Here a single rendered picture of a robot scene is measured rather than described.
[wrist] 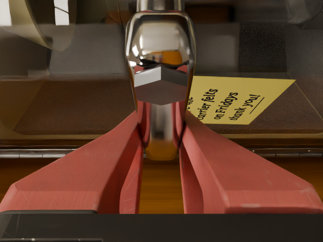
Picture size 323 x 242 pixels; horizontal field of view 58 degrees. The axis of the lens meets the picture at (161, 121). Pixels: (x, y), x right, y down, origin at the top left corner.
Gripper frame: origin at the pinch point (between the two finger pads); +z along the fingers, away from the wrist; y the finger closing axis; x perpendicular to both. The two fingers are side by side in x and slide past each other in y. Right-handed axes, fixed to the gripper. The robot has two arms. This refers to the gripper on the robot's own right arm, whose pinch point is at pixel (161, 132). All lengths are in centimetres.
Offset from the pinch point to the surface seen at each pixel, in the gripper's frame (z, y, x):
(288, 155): 14.5, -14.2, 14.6
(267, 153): 14.6, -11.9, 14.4
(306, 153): 14.6, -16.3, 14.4
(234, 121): 9.0, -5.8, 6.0
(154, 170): 17.6, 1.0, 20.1
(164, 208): 11.6, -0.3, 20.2
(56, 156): 14.4, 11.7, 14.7
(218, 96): 6.4, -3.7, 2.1
